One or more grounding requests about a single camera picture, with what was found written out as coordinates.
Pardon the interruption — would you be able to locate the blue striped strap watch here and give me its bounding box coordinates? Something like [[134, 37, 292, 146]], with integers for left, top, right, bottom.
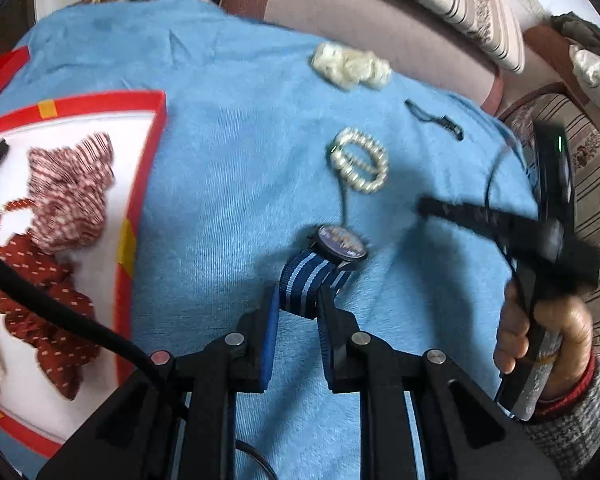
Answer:
[[278, 224, 368, 320]]

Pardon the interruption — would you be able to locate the dark red polka-dot scrunchie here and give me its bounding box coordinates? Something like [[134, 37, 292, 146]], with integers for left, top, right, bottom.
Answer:
[[0, 231, 102, 402]]

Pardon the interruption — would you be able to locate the grey plaid sleeve forearm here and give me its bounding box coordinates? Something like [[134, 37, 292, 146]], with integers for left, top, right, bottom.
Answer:
[[521, 356, 600, 479]]

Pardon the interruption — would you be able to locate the right hand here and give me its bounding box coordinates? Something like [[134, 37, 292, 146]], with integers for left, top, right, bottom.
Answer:
[[493, 278, 595, 401]]

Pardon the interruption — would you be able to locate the black hair clip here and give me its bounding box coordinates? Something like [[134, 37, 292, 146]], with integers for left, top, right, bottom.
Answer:
[[404, 100, 465, 142]]

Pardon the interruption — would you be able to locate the red box white interior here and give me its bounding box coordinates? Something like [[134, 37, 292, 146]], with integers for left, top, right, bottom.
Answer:
[[0, 90, 166, 458]]

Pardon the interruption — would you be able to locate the light blue blanket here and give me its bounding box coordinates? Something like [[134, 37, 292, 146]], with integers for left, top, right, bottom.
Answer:
[[0, 0, 541, 480]]

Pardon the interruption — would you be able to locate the red white striped scrunchie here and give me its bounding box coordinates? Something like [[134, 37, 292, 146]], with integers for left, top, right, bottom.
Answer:
[[28, 132, 114, 254]]

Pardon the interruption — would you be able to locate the cream scrunchie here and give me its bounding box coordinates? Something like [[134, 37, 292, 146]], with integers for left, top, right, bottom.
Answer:
[[310, 42, 393, 91]]

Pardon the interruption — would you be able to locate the pink bolster cushion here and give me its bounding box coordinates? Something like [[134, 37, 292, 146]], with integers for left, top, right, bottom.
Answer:
[[221, 0, 504, 114]]

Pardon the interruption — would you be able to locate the pearl bracelet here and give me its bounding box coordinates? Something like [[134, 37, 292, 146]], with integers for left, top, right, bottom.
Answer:
[[328, 127, 390, 195]]

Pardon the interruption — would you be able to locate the red bead bracelet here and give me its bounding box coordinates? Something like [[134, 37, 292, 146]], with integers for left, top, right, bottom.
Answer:
[[0, 198, 39, 241]]

